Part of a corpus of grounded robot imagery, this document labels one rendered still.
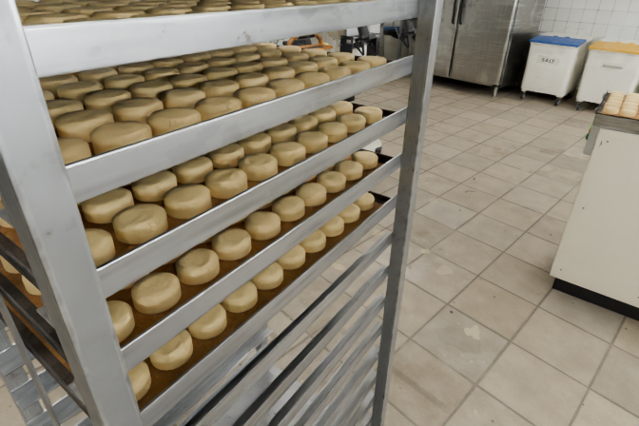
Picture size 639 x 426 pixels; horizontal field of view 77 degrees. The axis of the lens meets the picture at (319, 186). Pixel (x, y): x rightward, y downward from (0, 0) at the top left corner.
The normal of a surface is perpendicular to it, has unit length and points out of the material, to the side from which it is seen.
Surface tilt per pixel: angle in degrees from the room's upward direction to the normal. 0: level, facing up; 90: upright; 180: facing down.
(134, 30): 90
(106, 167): 90
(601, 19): 90
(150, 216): 0
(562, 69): 92
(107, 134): 0
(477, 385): 0
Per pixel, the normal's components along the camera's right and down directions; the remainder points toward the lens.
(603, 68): -0.72, 0.34
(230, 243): 0.01, -0.89
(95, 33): 0.81, 0.28
